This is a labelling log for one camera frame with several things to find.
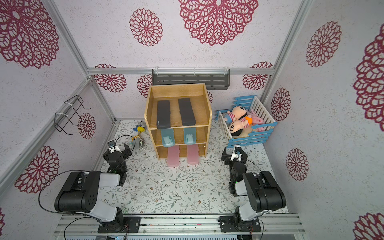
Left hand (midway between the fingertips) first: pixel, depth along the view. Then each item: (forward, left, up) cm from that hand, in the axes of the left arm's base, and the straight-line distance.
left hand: (117, 147), depth 91 cm
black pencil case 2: (+7, -43, +22) cm, 49 cm away
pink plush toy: (+22, -90, +1) cm, 93 cm away
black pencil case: (+7, -31, +21) cm, 38 cm away
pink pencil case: (-2, -33, -7) cm, 34 cm away
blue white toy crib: (+10, -84, -2) cm, 84 cm away
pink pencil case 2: (-1, -46, -9) cm, 47 cm away
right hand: (-2, -72, -1) cm, 72 cm away
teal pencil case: (+1, -32, +7) cm, 33 cm away
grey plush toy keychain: (+7, -10, -5) cm, 13 cm away
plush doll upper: (+27, -78, +2) cm, 83 cm away
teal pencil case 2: (+4, -45, +7) cm, 45 cm away
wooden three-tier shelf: (+7, -39, +20) cm, 44 cm away
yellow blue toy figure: (+21, -7, -8) cm, 24 cm away
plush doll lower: (+15, -75, +1) cm, 76 cm away
